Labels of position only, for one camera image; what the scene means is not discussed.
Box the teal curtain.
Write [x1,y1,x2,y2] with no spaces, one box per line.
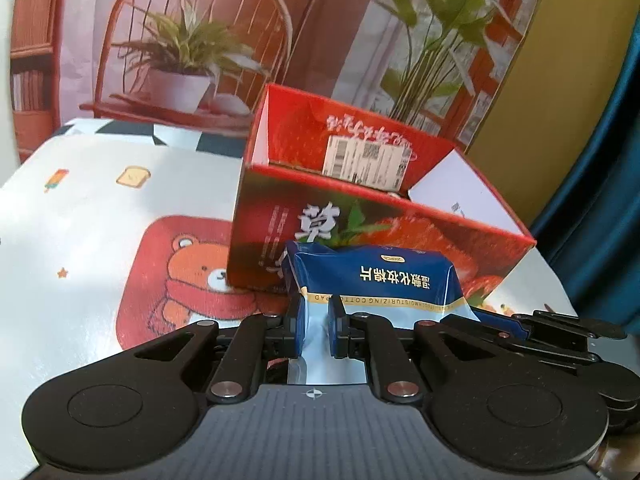
[529,10,640,341]

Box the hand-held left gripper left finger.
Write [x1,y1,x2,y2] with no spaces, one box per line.
[132,292,307,406]

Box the wall poster with plants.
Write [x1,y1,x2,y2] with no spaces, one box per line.
[10,0,556,157]

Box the white bear print mat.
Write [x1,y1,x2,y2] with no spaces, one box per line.
[0,132,576,480]

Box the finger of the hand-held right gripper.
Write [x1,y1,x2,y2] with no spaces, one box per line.
[510,309,629,341]
[440,310,602,366]

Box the blue cotton pad packet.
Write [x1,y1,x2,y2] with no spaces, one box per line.
[282,241,526,386]

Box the geometric patterned tablecloth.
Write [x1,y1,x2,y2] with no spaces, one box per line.
[52,117,261,157]

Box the red strawberry cardboard box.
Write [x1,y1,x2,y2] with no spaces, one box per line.
[226,82,537,311]

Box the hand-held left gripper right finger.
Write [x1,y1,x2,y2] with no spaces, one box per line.
[327,296,506,406]

